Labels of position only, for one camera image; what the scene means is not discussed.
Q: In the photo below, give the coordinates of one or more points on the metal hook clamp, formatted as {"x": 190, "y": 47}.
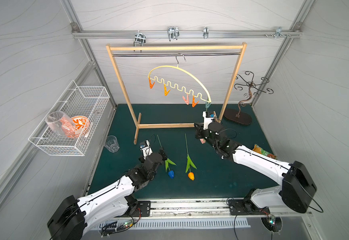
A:
{"x": 278, "y": 34}
{"x": 205, "y": 32}
{"x": 139, "y": 40}
{"x": 173, "y": 33}

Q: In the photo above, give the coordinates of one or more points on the wooden clothes rack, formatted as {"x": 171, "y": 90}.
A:
{"x": 137, "y": 119}

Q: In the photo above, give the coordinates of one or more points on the orange tulip flower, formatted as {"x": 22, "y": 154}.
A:
{"x": 189, "y": 164}

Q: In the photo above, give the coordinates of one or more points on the teal clothes peg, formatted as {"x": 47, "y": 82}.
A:
{"x": 207, "y": 105}

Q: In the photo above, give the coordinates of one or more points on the pink clothes peg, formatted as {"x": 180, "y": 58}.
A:
{"x": 186, "y": 99}

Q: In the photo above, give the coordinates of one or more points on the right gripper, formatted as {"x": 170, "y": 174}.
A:
{"x": 200, "y": 132}

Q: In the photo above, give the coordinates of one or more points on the orange patterned bowl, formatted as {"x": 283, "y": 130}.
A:
{"x": 82, "y": 125}

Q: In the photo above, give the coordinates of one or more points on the yellow wavy clothes hanger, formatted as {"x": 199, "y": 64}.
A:
{"x": 179, "y": 79}

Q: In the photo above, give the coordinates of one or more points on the blue tulip flower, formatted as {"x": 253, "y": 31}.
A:
{"x": 168, "y": 162}

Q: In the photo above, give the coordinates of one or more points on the orange end clothes peg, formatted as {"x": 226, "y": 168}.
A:
{"x": 151, "y": 82}

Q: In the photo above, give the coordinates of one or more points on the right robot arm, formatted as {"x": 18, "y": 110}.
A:
{"x": 295, "y": 187}

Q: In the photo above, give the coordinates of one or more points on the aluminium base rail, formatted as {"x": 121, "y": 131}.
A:
{"x": 191, "y": 208}

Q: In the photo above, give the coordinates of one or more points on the white wire basket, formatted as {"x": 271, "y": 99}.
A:
{"x": 88, "y": 101}

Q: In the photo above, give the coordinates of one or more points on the brown metal mug tree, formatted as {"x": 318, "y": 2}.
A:
{"x": 238, "y": 116}

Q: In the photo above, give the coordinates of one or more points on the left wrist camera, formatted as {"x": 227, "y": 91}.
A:
{"x": 145, "y": 148}

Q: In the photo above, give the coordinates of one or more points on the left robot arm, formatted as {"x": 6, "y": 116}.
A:
{"x": 75, "y": 217}

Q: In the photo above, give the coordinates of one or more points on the clear drinking glass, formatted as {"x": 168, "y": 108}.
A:
{"x": 111, "y": 144}

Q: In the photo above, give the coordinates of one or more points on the aluminium top rail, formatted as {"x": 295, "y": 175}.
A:
{"x": 183, "y": 34}

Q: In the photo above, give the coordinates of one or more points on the yellow-orange clothes peg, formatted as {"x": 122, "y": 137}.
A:
{"x": 166, "y": 91}

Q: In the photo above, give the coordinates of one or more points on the green snack bag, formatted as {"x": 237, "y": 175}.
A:
{"x": 261, "y": 151}

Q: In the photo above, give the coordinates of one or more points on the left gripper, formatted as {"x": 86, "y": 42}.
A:
{"x": 161, "y": 155}

